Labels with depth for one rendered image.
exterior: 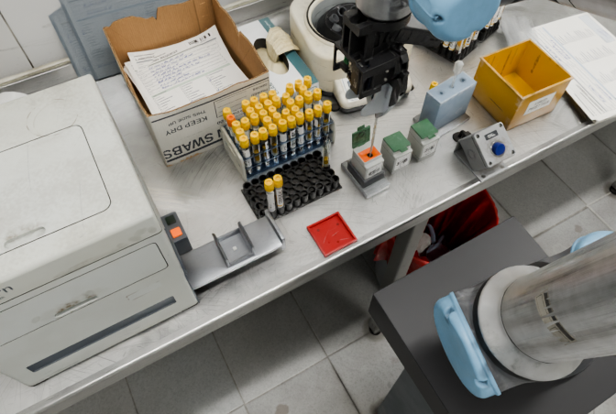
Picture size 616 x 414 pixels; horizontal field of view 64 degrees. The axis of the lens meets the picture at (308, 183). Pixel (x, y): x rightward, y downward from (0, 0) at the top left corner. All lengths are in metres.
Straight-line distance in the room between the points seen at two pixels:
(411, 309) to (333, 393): 0.95
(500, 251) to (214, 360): 1.14
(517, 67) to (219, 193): 0.72
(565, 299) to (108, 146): 0.54
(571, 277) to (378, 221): 0.55
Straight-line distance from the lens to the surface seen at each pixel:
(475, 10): 0.52
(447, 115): 1.06
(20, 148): 0.74
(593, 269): 0.41
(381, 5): 0.63
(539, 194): 2.20
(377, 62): 0.69
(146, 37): 1.17
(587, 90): 1.27
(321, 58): 1.04
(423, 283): 0.81
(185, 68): 1.12
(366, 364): 1.74
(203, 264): 0.86
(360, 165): 0.93
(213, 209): 0.95
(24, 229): 0.66
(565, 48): 1.36
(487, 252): 0.86
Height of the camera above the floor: 1.68
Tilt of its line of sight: 56 degrees down
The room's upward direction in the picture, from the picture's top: straight up
